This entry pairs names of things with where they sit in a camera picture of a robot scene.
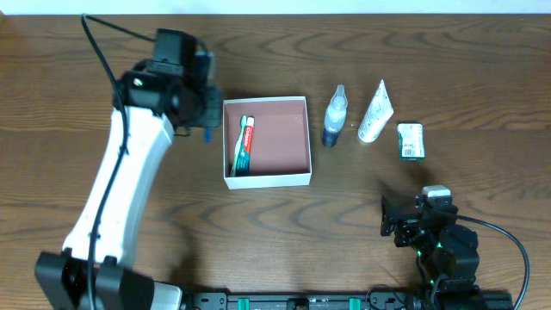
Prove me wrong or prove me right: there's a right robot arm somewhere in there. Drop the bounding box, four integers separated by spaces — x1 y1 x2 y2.
381 188 489 309

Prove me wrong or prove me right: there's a clear spray bottle dark liquid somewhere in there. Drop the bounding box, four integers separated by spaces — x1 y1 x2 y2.
321 84 348 147

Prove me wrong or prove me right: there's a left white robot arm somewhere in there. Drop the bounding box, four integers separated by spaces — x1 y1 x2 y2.
34 53 222 309

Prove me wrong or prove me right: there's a white box with pink interior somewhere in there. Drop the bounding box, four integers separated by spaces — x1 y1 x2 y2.
222 96 313 189

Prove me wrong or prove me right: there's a green toothbrush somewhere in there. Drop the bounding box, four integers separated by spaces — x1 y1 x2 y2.
230 115 248 177

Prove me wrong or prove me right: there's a red green toothpaste tube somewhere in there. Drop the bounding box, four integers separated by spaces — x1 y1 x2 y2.
236 116 255 177

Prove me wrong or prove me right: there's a blue toothbrush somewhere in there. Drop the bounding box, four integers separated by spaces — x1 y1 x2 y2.
204 127 213 144

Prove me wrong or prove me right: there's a green and white small packet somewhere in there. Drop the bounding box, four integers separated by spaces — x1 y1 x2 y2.
397 123 425 161

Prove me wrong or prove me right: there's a white cream tube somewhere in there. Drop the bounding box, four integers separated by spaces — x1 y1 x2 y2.
357 79 393 143

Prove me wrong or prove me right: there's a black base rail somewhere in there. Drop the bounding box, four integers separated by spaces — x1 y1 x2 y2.
180 290 514 310

